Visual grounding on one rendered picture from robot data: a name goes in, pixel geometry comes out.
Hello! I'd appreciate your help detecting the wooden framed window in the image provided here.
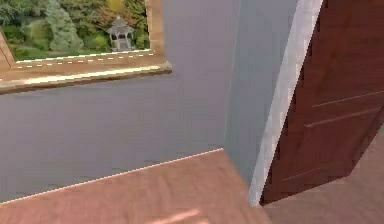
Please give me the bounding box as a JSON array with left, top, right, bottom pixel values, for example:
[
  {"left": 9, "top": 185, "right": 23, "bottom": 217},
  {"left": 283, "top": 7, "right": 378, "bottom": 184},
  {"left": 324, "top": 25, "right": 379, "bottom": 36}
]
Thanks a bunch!
[{"left": 0, "top": 0, "right": 173, "bottom": 96}]

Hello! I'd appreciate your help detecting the dark brown room door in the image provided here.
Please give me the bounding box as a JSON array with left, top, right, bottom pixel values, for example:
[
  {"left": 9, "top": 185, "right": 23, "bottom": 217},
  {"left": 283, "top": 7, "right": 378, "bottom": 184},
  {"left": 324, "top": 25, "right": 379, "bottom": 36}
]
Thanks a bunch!
[{"left": 259, "top": 0, "right": 384, "bottom": 206}]

